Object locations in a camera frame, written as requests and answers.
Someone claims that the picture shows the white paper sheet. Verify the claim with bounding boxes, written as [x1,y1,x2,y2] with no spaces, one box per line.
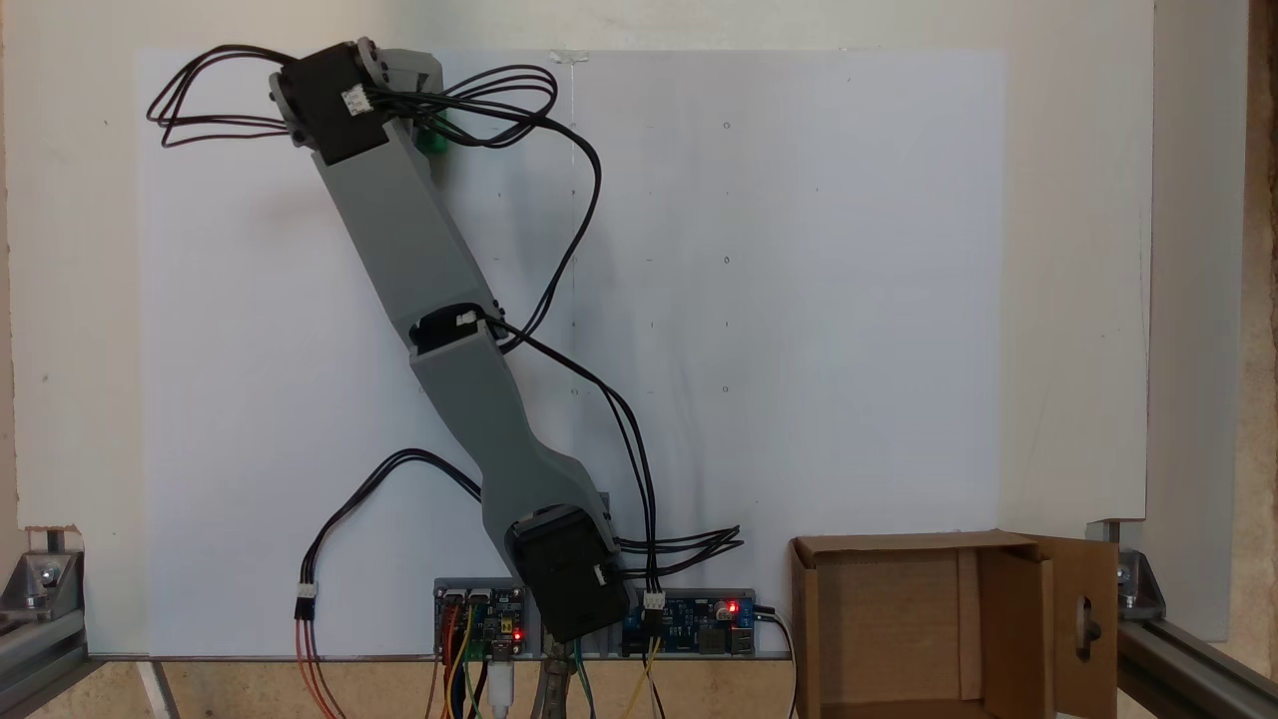
[135,48,1004,660]

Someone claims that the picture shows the blue power circuit board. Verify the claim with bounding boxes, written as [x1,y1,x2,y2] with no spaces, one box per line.
[621,589,758,658]

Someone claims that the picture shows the metal table clamp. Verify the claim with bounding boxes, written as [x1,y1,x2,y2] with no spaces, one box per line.
[534,639,580,719]

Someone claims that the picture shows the brown cardboard box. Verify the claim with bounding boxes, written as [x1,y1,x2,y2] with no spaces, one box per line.
[789,529,1121,719]

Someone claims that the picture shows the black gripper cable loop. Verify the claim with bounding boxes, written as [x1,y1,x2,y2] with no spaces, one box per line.
[146,43,301,151]

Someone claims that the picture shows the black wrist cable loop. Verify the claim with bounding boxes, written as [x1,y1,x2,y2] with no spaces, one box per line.
[364,65,603,353]

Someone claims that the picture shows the black base cable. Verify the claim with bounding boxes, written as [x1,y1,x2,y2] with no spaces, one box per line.
[487,315,745,612]

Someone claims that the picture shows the long black servo cable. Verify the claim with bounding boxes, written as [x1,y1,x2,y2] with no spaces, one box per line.
[296,449,485,602]

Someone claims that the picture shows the controller board with jumper wires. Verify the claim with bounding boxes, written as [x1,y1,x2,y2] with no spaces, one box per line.
[432,577,530,662]

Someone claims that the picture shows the red orange wire bundle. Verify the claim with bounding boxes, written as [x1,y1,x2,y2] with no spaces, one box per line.
[295,611,345,719]

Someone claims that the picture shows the coloured jumper wires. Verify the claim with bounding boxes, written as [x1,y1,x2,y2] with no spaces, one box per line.
[439,599,500,719]

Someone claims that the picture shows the white USB cable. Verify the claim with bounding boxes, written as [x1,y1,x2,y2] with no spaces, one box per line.
[487,639,516,719]

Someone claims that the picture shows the metal corner bracket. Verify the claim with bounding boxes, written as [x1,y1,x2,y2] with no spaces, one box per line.
[1086,519,1167,622]
[0,527,86,622]

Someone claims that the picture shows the yellow wire pair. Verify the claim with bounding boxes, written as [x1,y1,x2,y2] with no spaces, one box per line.
[624,609,665,719]

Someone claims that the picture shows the aluminium frame post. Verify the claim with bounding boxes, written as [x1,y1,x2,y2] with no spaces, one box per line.
[0,607,93,719]
[1116,617,1278,719]

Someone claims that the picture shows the thin black power cable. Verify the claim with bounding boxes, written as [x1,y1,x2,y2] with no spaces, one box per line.
[754,604,797,719]

